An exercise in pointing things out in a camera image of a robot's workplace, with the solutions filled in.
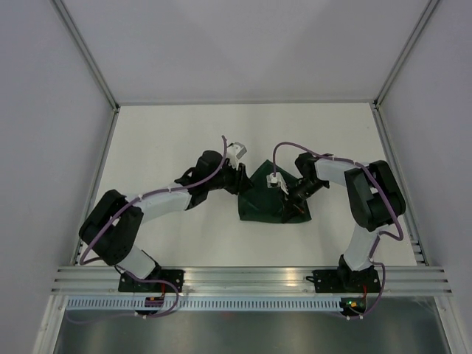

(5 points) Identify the purple cable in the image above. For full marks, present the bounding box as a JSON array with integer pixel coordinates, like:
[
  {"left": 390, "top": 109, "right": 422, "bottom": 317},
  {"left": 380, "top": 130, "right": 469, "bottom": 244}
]
[
  {"left": 271, "top": 142, "right": 405, "bottom": 322},
  {"left": 66, "top": 135, "right": 232, "bottom": 325}
]

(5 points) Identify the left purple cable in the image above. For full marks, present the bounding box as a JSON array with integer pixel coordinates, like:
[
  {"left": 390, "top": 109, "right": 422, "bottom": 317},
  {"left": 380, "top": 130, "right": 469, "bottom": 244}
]
[{"left": 66, "top": 135, "right": 232, "bottom": 325}]

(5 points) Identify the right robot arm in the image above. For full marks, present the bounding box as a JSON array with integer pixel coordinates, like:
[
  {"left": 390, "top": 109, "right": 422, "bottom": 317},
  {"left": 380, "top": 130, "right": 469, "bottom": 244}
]
[{"left": 281, "top": 153, "right": 406, "bottom": 294}]

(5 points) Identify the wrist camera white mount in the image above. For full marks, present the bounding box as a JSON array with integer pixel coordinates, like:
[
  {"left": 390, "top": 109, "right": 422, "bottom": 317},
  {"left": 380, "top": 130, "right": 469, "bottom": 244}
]
[
  {"left": 266, "top": 172, "right": 288, "bottom": 195},
  {"left": 226, "top": 142, "right": 247, "bottom": 169}
]

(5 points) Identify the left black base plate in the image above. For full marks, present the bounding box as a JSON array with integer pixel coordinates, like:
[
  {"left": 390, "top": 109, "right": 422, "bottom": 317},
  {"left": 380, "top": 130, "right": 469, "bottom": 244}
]
[{"left": 118, "top": 268, "right": 184, "bottom": 294}]

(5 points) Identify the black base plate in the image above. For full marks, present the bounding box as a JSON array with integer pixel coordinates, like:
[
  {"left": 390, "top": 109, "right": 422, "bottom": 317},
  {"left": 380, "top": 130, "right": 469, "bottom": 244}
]
[
  {"left": 118, "top": 268, "right": 184, "bottom": 294},
  {"left": 306, "top": 268, "right": 381, "bottom": 294}
]

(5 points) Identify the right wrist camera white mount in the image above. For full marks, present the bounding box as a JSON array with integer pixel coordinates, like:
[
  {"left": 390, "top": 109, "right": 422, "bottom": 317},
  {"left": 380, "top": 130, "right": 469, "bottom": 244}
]
[{"left": 266, "top": 172, "right": 288, "bottom": 195}]

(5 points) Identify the white slotted cable duct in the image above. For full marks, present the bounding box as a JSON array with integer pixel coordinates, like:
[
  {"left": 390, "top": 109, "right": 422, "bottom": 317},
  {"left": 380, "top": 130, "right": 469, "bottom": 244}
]
[{"left": 67, "top": 296, "right": 341, "bottom": 312}]

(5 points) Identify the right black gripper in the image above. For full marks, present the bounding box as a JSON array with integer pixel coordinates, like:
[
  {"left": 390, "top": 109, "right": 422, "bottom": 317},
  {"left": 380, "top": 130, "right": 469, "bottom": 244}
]
[{"left": 277, "top": 179, "right": 327, "bottom": 223}]

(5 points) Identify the aluminium front rail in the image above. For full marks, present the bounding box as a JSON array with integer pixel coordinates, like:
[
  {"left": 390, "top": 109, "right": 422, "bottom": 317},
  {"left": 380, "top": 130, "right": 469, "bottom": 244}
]
[{"left": 49, "top": 266, "right": 452, "bottom": 297}]

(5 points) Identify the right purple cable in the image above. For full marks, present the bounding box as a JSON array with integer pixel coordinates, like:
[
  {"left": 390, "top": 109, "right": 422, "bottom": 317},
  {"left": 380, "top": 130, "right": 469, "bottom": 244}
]
[{"left": 271, "top": 142, "right": 405, "bottom": 322}]

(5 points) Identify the right aluminium frame post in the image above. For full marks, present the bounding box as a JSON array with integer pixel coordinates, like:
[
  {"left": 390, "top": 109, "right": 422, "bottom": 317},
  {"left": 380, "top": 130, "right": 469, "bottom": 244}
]
[{"left": 372, "top": 0, "right": 442, "bottom": 110}]

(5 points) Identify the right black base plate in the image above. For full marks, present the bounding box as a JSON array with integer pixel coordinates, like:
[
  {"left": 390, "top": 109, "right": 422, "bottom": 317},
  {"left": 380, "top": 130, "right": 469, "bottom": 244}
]
[{"left": 306, "top": 268, "right": 381, "bottom": 294}]

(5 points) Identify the left aluminium frame post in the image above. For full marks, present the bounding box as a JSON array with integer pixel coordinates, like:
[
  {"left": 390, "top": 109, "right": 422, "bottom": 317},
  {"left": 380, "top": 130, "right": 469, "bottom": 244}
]
[{"left": 50, "top": 0, "right": 119, "bottom": 111}]

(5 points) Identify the aluminium frame post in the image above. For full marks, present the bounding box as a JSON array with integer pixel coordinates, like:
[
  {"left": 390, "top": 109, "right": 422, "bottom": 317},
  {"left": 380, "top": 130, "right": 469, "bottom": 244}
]
[
  {"left": 50, "top": 0, "right": 119, "bottom": 111},
  {"left": 372, "top": 0, "right": 442, "bottom": 110}
]

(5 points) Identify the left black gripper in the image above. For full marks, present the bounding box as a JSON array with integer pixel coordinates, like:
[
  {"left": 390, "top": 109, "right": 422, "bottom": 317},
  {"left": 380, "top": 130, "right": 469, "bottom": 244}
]
[{"left": 206, "top": 159, "right": 254, "bottom": 196}]

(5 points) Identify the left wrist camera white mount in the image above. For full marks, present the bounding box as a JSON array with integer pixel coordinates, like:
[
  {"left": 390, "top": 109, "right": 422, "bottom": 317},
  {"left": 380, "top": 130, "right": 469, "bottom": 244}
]
[{"left": 226, "top": 142, "right": 247, "bottom": 169}]

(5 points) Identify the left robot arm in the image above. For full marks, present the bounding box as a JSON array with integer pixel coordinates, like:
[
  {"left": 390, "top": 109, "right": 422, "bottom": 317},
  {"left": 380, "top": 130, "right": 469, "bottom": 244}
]
[{"left": 79, "top": 142, "right": 253, "bottom": 292}]

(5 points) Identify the dark green cloth napkin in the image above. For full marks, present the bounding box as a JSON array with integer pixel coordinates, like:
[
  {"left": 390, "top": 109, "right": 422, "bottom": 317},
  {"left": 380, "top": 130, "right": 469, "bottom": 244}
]
[{"left": 237, "top": 160, "right": 312, "bottom": 224}]

